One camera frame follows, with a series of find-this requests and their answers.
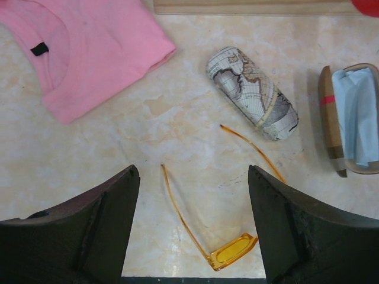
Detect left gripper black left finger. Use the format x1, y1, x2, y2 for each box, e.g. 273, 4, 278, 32
1, 165, 140, 283

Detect small light blue cloth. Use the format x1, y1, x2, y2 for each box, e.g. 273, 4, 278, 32
332, 67, 378, 167

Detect yellow sunglasses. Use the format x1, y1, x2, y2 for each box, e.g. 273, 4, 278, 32
160, 124, 287, 272

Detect map print glasses case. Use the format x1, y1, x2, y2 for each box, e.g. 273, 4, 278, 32
206, 47, 299, 141

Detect wooden clothes rack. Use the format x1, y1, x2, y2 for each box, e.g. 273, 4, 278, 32
153, 0, 361, 16

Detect red tank top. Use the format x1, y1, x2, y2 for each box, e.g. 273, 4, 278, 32
351, 0, 379, 18

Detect brown plaid glasses case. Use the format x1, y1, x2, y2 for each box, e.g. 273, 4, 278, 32
317, 65, 378, 178

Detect pink folded t-shirt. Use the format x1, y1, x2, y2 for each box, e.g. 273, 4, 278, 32
1, 1, 176, 123

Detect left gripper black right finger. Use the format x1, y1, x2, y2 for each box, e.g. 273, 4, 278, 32
248, 166, 378, 283

